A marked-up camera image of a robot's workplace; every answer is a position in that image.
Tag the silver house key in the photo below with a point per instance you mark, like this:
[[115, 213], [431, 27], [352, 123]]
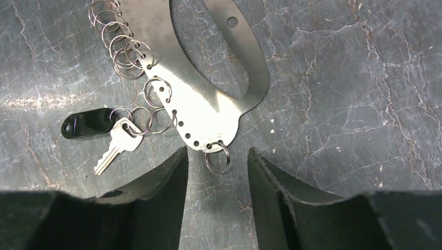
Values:
[[121, 141]]

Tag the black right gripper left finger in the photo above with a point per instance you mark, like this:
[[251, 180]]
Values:
[[145, 213]]

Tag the black plastic key tag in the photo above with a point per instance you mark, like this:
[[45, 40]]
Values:
[[88, 123]]

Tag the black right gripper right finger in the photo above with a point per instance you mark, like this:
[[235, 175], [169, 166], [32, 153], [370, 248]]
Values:
[[291, 214]]

